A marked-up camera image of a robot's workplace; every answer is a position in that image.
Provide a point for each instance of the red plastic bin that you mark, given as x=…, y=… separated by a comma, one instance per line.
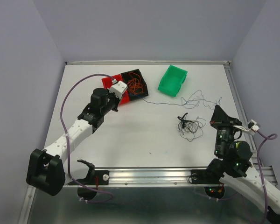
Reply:
x=107, y=83

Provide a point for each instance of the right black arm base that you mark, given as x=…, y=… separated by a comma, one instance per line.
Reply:
x=209, y=175

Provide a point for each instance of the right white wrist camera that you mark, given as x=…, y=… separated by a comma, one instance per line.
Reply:
x=251, y=128

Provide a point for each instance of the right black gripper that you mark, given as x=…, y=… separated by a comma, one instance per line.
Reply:
x=220, y=118

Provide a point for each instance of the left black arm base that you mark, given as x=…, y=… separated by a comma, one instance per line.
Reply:
x=87, y=174

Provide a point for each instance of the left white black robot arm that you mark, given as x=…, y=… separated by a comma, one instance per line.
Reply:
x=55, y=155

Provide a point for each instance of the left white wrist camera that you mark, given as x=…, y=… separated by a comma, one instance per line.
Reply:
x=118, y=89

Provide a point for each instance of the black plastic bin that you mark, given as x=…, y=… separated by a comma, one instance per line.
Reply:
x=136, y=85

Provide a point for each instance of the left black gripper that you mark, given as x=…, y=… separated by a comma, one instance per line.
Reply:
x=113, y=95

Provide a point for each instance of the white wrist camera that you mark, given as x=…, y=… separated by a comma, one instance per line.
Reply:
x=118, y=89
x=251, y=128

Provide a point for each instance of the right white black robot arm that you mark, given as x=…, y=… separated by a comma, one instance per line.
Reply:
x=233, y=167

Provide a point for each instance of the green plastic bin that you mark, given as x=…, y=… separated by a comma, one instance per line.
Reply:
x=171, y=82

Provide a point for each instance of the aluminium front rail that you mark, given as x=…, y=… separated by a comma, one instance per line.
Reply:
x=119, y=177

